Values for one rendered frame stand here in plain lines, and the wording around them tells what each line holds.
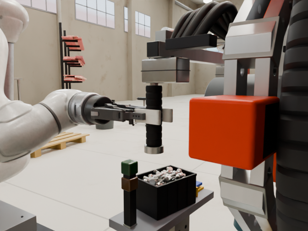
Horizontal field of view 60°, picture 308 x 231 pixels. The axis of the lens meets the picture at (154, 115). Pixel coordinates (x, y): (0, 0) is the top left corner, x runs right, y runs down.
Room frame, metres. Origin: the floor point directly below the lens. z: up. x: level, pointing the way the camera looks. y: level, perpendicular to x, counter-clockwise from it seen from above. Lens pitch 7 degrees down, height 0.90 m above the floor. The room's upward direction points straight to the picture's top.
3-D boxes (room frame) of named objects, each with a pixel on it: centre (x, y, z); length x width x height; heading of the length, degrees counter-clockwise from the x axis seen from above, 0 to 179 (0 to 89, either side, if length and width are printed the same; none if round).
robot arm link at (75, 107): (0.72, 0.18, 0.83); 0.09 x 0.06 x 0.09; 141
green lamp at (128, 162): (0.79, 0.08, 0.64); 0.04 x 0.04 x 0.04; 51
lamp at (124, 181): (0.79, 0.08, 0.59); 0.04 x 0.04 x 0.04; 51
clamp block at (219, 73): (0.82, -0.24, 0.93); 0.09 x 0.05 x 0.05; 51
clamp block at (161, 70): (0.55, -0.02, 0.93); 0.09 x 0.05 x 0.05; 51
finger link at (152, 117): (0.56, 0.01, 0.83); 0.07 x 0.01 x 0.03; 50
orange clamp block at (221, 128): (0.31, -0.09, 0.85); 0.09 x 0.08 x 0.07; 141
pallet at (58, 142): (3.66, 1.57, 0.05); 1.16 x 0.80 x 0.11; 153
